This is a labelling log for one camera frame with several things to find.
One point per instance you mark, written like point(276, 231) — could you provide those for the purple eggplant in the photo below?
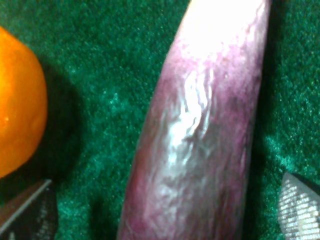
point(190, 172)

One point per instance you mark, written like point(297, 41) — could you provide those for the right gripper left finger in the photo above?
point(31, 215)

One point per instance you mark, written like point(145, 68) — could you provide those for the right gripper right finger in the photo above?
point(299, 208)

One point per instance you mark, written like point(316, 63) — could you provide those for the orange fruit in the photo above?
point(23, 103)

